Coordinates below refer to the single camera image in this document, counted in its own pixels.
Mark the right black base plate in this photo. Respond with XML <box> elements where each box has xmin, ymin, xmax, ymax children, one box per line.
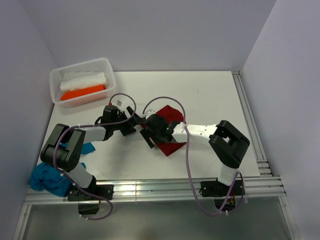
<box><xmin>199</xmin><ymin>179</ymin><xmax>246</xmax><ymax>198</ymax></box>

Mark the dark red t shirt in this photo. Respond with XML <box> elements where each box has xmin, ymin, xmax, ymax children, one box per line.
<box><xmin>156</xmin><ymin>105</ymin><xmax>186</xmax><ymax>157</ymax></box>

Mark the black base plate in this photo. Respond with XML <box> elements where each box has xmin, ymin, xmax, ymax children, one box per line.
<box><xmin>199</xmin><ymin>179</ymin><xmax>246</xmax><ymax>198</ymax></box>
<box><xmin>67</xmin><ymin>184</ymin><xmax>114</xmax><ymax>202</ymax></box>

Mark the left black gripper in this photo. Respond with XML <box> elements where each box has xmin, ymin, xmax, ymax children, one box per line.
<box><xmin>111</xmin><ymin>106</ymin><xmax>144</xmax><ymax>136</ymax></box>

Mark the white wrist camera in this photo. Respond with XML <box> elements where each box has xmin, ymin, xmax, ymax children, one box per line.
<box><xmin>108</xmin><ymin>100</ymin><xmax>123</xmax><ymax>108</ymax></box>
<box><xmin>142</xmin><ymin>109</ymin><xmax>156</xmax><ymax>117</ymax></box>

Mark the right side aluminium rail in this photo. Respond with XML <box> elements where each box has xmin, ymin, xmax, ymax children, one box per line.
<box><xmin>231</xmin><ymin>71</ymin><xmax>274</xmax><ymax>177</ymax></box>

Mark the white plastic basket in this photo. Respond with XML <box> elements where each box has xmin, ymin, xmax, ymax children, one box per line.
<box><xmin>49</xmin><ymin>58</ymin><xmax>117</xmax><ymax>108</ymax></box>

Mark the purple cable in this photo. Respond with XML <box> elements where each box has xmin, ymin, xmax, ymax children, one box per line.
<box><xmin>141</xmin><ymin>96</ymin><xmax>246</xmax><ymax>217</ymax></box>
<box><xmin>53</xmin><ymin>93</ymin><xmax>137</xmax><ymax>221</ymax></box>

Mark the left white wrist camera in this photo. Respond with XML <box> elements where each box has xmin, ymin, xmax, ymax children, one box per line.
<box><xmin>108</xmin><ymin>100</ymin><xmax>123</xmax><ymax>108</ymax></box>

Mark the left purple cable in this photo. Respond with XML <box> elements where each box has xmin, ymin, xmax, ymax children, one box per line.
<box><xmin>53</xmin><ymin>93</ymin><xmax>137</xmax><ymax>221</ymax></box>

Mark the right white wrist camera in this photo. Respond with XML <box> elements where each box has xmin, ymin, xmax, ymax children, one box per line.
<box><xmin>142</xmin><ymin>109</ymin><xmax>156</xmax><ymax>117</ymax></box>

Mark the teal blue t shirt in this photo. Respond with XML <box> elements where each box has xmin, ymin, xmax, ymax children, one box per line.
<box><xmin>29</xmin><ymin>141</ymin><xmax>97</xmax><ymax>198</ymax></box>

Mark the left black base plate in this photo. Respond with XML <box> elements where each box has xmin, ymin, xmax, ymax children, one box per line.
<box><xmin>67</xmin><ymin>184</ymin><xmax>114</xmax><ymax>202</ymax></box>

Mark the rolled orange t shirt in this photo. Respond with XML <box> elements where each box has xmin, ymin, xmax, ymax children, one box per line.
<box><xmin>60</xmin><ymin>84</ymin><xmax>106</xmax><ymax>101</ymax></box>

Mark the rolled white t shirt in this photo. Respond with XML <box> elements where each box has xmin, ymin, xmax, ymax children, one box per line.
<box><xmin>60</xmin><ymin>72</ymin><xmax>107</xmax><ymax>91</ymax></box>

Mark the front aluminium rail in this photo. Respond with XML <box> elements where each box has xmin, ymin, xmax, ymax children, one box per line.
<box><xmin>23</xmin><ymin>176</ymin><xmax>286</xmax><ymax>205</ymax></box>

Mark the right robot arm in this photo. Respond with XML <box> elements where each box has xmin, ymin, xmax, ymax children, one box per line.
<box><xmin>140</xmin><ymin>111</ymin><xmax>250</xmax><ymax>195</ymax></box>

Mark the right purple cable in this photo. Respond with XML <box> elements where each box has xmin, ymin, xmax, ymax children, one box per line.
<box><xmin>141</xmin><ymin>96</ymin><xmax>246</xmax><ymax>217</ymax></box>

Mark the aluminium rail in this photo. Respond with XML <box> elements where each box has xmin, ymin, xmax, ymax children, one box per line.
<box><xmin>231</xmin><ymin>71</ymin><xmax>274</xmax><ymax>177</ymax></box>
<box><xmin>23</xmin><ymin>176</ymin><xmax>286</xmax><ymax>205</ymax></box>

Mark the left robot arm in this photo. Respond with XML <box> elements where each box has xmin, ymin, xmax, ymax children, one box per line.
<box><xmin>40</xmin><ymin>104</ymin><xmax>146</xmax><ymax>201</ymax></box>

